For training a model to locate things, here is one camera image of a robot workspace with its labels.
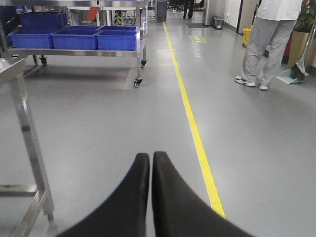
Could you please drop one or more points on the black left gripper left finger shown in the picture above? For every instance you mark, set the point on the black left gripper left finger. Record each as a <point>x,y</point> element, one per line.
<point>123,213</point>

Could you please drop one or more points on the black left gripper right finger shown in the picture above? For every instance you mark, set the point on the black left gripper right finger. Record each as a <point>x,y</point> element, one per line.
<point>178,211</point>

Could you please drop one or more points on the blue bin front right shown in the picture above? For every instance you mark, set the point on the blue bin front right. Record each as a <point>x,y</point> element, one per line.
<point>117,40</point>

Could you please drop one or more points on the teal dustpan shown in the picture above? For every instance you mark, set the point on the teal dustpan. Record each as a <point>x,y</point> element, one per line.
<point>296,74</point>

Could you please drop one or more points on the blue bin front middle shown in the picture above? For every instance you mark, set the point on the blue bin front middle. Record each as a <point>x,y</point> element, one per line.
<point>75,39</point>

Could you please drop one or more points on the steel table near left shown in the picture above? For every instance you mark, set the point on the steel table near left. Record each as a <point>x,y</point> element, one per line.
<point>12,72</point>

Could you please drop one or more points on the yellow mop bucket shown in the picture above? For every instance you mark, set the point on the yellow mop bucket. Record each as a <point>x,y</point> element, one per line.
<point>246,36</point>

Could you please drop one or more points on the steel trash can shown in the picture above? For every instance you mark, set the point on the steel trash can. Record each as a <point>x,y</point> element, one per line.
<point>218,23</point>

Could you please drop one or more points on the blue bin front left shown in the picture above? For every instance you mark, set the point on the blue bin front left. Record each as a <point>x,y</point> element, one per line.
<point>33,38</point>

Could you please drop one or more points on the tall blue bin back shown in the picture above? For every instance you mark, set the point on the tall blue bin back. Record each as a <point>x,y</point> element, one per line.
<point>44,20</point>

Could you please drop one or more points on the person in grey trousers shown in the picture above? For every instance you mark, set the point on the person in grey trousers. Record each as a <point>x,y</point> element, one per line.
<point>273,24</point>

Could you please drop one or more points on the potted plant gold planter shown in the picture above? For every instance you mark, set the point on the potted plant gold planter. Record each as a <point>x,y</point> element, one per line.
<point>302,31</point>

